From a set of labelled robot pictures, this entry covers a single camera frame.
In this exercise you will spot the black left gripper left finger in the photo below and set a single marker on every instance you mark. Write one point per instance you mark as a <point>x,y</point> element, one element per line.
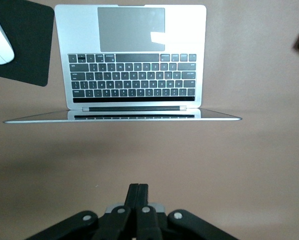
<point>114,222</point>

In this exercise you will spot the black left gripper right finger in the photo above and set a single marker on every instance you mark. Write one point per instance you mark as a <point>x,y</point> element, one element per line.
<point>147,222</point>

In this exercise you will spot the silver laptop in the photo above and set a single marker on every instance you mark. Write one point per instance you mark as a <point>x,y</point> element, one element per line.
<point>132,30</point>

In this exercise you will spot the black mouse pad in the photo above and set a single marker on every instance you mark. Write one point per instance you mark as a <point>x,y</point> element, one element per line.
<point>32,50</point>

